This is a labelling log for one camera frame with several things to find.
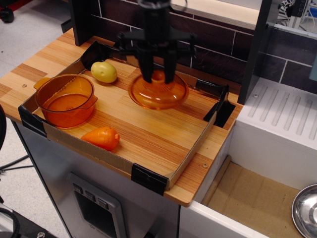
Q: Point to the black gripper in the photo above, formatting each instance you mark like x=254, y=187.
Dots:
x=157, y=38

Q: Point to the orange transparent pot lid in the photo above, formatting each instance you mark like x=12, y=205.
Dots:
x=158, y=95

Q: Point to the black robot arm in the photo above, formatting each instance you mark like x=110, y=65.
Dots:
x=154, y=3

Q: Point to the orange transparent pot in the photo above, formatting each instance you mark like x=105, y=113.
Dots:
x=67, y=100

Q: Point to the yellow toy potato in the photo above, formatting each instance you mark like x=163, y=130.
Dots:
x=104, y=72

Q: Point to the cardboard fence with black tape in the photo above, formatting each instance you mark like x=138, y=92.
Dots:
x=168, y=151

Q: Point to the orange toy carrot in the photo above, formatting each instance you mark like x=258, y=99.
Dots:
x=104, y=137

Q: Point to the black chair wheel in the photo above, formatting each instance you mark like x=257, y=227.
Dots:
x=6, y=15

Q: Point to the grey toy oven front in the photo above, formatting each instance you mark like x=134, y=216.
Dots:
x=94, y=201

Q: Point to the white toy sink unit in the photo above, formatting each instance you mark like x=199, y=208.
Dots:
x=269, y=157

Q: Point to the silver metal bowl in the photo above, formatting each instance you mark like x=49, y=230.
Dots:
x=304, y=211

